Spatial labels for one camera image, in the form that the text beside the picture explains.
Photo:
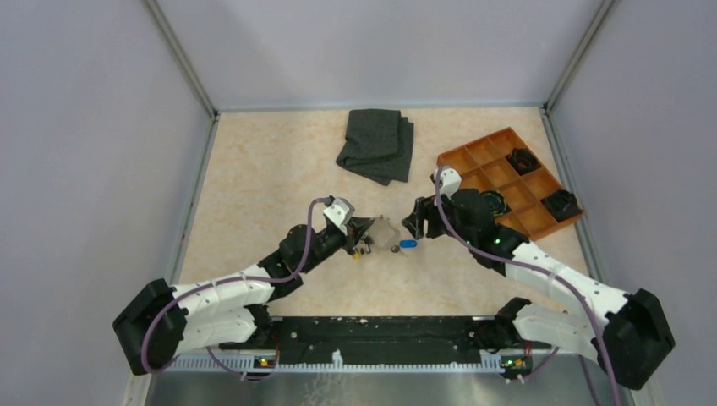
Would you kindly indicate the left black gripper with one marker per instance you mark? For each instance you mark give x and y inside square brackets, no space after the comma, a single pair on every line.
[356,227]

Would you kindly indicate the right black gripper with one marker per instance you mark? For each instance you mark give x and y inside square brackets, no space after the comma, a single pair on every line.
[425,209]

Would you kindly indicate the small blue tag with ring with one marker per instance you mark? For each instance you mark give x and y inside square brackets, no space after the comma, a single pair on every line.
[404,244]

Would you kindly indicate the metal key holder plate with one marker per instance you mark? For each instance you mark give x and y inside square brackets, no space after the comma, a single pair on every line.
[383,235]

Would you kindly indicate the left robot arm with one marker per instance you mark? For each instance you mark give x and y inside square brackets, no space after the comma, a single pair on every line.
[163,321]

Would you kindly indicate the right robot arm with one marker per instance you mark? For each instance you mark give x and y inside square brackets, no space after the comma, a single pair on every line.
[627,335]

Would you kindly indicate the blue yellow rolled tie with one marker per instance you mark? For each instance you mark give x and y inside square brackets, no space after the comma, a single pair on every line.
[496,202]

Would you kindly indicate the dark grey folded cloth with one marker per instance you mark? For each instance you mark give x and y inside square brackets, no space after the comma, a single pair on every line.
[378,145]

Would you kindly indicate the orange compartment tray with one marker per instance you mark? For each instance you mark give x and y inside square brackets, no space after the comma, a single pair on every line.
[539,203]

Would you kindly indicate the black rolled belt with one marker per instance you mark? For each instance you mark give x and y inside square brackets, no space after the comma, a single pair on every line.
[523,161]

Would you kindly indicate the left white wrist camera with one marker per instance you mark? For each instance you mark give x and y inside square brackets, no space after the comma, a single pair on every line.
[339,212]

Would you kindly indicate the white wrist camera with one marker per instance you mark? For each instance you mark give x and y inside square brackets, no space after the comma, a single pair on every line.
[447,180]
[339,212]

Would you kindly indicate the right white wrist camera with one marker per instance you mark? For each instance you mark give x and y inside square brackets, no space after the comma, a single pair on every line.
[447,180]

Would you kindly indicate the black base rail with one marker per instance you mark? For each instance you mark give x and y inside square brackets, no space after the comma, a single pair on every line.
[412,341]

